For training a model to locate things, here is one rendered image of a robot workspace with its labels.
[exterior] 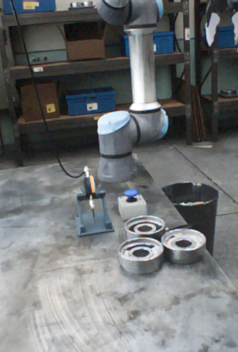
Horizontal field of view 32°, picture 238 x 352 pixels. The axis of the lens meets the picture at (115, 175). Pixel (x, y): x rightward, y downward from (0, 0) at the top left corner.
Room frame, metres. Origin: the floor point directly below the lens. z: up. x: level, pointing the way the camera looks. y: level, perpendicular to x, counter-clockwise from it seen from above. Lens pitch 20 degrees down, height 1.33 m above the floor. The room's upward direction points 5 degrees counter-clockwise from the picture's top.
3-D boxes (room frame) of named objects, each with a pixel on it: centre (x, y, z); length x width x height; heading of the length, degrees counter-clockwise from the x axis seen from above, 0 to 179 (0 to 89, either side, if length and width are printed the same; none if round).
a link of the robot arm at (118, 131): (1.48, -0.01, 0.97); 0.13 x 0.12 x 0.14; 119
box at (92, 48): (4.58, 0.22, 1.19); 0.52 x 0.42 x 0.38; 98
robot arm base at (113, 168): (1.48, -0.01, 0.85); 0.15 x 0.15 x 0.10
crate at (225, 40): (4.82, -1.40, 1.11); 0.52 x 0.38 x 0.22; 98
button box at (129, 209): (1.14, -0.04, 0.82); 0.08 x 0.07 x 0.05; 8
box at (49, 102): (4.50, 0.74, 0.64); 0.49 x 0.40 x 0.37; 103
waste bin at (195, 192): (2.14, -0.39, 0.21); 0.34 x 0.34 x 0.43
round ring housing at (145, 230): (0.98, -0.06, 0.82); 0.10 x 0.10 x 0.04
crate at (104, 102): (4.60, 0.21, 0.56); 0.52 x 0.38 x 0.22; 95
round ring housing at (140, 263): (0.85, -0.04, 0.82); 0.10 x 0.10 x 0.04
